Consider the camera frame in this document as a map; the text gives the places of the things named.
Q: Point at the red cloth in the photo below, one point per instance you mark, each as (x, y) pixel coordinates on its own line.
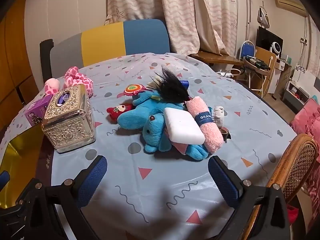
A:
(292, 215)

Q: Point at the grey storage box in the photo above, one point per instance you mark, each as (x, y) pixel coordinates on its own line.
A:
(295, 95)

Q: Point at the pink rolled towel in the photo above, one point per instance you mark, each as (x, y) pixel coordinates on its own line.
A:
(210, 135)

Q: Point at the white garment steamer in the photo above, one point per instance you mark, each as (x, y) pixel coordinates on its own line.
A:
(263, 17)

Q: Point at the cream patterned curtain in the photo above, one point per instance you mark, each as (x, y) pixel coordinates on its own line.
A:
(140, 2)
(215, 10)

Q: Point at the white sponge block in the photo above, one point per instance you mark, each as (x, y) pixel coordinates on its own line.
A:
(183, 126)

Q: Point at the small purple carton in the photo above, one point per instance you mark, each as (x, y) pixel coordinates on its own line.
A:
(37, 110)

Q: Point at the brown tape roll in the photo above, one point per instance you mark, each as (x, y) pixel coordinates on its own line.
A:
(223, 130)

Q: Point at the white knit glove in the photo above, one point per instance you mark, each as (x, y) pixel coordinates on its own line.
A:
(219, 115)

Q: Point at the wooden wardrobe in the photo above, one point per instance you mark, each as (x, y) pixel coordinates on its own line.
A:
(12, 67)

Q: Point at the white stool with blue backrest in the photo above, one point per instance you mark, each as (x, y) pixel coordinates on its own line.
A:
(247, 48)

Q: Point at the wall air conditioner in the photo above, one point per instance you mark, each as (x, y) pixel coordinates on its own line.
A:
(290, 5)

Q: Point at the wooden desk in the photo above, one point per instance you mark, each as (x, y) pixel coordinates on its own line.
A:
(217, 59)

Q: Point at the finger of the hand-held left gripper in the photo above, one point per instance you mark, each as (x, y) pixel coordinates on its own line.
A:
(4, 179)

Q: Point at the red plush doll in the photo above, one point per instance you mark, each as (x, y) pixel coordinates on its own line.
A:
(116, 112)

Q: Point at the grey yellow blue chair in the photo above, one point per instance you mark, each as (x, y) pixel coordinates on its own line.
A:
(105, 40)

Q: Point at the pink bedding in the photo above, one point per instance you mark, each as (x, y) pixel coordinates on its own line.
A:
(307, 122)

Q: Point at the small white fan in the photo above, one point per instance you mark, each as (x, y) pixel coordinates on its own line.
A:
(274, 47)

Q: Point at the black wig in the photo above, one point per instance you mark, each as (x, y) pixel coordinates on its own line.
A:
(170, 87)

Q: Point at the black monitor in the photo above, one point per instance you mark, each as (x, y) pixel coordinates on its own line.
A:
(265, 38)

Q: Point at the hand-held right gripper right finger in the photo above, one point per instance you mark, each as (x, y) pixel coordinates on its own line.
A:
(225, 182)

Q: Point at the blue tissue packet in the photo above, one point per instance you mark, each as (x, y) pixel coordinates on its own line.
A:
(185, 83)

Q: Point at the silver ornate tissue box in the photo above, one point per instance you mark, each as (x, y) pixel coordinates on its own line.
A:
(70, 122)

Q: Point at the blue plush elephant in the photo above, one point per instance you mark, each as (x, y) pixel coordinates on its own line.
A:
(135, 120)

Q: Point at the white drawer unit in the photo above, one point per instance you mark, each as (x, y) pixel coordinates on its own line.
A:
(280, 75)

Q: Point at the rattan chair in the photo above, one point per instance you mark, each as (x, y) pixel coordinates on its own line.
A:
(282, 165)

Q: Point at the pink spotted plush toy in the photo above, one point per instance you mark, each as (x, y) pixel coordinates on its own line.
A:
(80, 80)

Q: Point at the rainbow lollipop plush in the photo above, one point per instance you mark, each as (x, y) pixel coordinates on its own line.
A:
(131, 90)

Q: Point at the light blue patterned tablecloth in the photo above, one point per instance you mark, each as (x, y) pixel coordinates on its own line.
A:
(175, 180)

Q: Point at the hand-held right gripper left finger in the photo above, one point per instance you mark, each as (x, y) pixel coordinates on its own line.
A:
(93, 177)

